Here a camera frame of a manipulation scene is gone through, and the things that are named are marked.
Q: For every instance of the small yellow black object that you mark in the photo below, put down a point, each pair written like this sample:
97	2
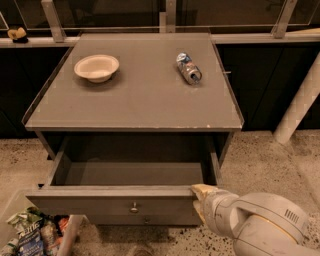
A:
18	35

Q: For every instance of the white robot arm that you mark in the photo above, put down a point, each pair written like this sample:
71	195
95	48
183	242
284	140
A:
259	223

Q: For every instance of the crushed silver blue can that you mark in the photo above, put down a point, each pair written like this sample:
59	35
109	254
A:
188	69

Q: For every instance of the green snack bag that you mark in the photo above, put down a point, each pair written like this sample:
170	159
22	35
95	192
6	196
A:
35	211

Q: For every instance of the white paper bowl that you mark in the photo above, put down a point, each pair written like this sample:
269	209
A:
96	68

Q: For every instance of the clear plastic bin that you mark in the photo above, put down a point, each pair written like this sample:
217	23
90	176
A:
17	203

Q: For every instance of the orange snack packet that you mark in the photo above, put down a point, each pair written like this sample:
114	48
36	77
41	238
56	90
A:
62	223

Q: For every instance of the grey drawer cabinet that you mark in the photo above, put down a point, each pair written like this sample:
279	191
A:
147	94

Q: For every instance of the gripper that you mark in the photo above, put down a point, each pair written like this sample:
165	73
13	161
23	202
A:
213	207

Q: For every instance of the metal window railing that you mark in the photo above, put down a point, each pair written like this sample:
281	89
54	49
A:
225	21

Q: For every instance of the blue snack bag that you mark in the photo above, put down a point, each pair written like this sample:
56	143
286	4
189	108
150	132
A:
30	242

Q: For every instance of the grey top drawer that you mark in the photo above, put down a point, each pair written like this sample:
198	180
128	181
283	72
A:
129	178

